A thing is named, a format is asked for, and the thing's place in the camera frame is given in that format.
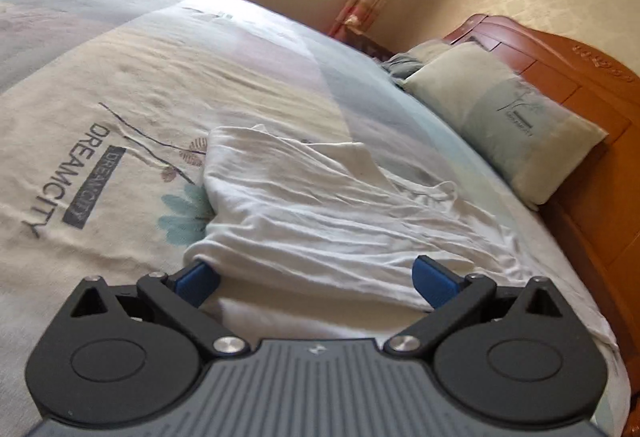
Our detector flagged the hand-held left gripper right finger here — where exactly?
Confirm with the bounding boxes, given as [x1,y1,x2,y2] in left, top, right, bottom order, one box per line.
[382,254,577,361]

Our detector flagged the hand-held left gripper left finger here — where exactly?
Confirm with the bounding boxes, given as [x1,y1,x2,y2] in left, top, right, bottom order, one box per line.
[59,261,251,361]

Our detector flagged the white printed sweatshirt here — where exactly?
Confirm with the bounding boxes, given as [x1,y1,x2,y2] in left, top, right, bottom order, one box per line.
[182,124,621,354]

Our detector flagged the wooden bed headboard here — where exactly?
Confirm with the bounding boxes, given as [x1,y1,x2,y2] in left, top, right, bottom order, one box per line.
[442,14,640,398]

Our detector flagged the pale patchwork pillow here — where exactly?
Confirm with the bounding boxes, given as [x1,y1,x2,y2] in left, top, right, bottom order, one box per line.
[402,41,610,206]

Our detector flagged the patchwork floral bed sheet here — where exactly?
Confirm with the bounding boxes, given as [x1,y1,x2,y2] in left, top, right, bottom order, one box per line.
[0,0,632,428]

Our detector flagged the grey crumpled cloth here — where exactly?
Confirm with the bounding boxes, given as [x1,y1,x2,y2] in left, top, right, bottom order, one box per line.
[380,40,451,84]

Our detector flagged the wooden bedside shelf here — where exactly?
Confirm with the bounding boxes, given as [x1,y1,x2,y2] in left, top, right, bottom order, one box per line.
[345,24,397,61]

